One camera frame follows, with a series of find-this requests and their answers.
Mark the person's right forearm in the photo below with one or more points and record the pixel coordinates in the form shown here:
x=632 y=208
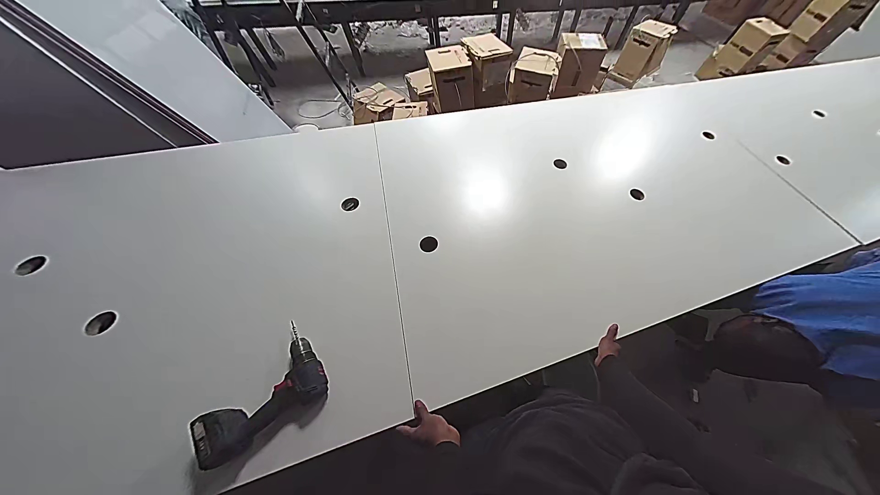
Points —
x=629 y=388

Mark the person's left thumb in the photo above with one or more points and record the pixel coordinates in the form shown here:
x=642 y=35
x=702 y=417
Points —
x=421 y=410

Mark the row of cardboard boxes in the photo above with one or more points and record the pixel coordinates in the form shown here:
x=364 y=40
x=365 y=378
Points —
x=749 y=45
x=450 y=79

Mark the person's right thumb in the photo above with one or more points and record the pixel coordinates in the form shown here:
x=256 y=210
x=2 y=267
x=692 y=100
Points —
x=612 y=332

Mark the glossy white large panel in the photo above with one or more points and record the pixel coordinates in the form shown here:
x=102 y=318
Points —
x=175 y=62

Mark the person's left forearm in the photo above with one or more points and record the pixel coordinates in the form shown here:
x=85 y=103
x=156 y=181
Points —
x=448 y=462

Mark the person's left fingers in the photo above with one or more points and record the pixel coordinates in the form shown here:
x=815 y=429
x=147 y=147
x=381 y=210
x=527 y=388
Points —
x=407 y=431

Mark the person's right hand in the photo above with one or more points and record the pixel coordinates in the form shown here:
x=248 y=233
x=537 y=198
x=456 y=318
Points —
x=607 y=349

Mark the dark panel with metal edge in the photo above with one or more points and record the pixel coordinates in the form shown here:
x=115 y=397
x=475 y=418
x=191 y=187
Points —
x=62 y=103

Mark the person's left hand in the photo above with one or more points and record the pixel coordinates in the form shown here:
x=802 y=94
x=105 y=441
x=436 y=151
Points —
x=436 y=429

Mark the person's body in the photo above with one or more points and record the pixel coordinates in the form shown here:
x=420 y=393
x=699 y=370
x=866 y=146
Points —
x=550 y=447

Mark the black metal frame rack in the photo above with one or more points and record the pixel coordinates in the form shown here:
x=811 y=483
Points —
x=354 y=45

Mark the white panel with holes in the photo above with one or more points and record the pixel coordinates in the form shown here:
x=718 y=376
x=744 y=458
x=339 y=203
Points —
x=509 y=289
x=206 y=275
x=845 y=137

